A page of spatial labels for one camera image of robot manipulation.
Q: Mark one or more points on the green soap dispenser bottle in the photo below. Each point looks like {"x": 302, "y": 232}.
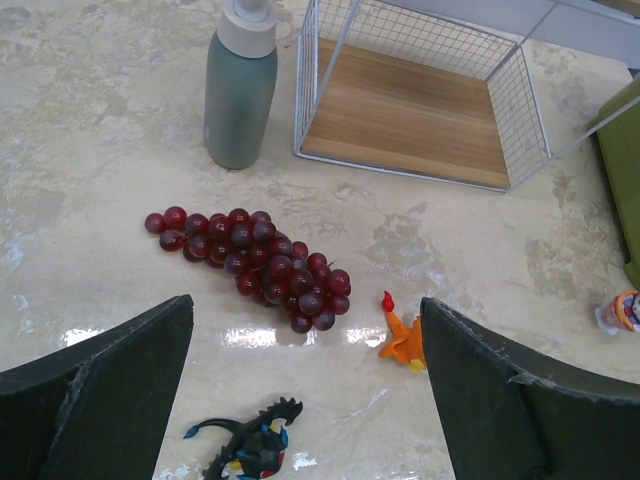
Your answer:
{"x": 241, "y": 73}

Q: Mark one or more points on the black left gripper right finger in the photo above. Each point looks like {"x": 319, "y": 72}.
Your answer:
{"x": 510, "y": 412}

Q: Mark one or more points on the white wire wooden shelf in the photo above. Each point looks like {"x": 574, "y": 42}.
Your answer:
{"x": 440, "y": 89}

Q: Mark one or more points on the orange dragon toy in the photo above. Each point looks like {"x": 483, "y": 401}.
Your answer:
{"x": 405, "y": 344}

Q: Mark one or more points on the green plastic bin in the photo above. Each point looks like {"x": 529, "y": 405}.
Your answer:
{"x": 619, "y": 144}

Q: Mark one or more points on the red grape bunch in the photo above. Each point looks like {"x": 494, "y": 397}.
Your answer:
{"x": 266, "y": 265}

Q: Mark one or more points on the black bat-like toy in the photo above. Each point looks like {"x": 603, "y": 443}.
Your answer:
{"x": 257, "y": 447}

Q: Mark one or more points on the purple bunny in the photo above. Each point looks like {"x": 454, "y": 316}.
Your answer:
{"x": 620, "y": 314}

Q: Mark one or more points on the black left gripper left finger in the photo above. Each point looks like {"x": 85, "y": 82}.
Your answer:
{"x": 98, "y": 409}

